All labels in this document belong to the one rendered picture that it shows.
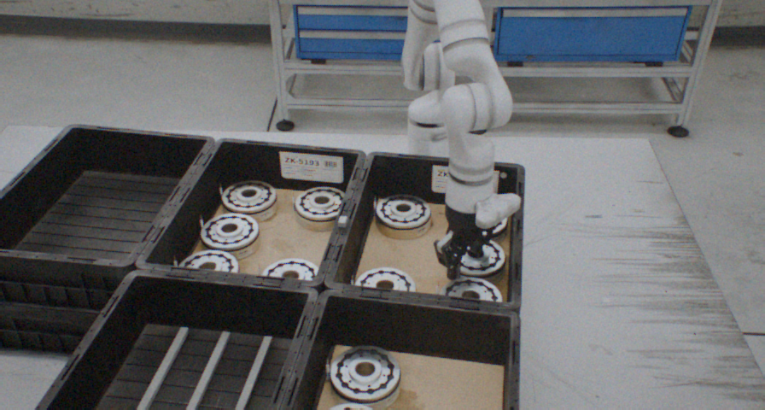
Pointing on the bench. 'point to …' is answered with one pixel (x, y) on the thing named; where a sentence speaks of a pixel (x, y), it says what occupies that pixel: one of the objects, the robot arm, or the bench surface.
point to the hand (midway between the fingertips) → (463, 266)
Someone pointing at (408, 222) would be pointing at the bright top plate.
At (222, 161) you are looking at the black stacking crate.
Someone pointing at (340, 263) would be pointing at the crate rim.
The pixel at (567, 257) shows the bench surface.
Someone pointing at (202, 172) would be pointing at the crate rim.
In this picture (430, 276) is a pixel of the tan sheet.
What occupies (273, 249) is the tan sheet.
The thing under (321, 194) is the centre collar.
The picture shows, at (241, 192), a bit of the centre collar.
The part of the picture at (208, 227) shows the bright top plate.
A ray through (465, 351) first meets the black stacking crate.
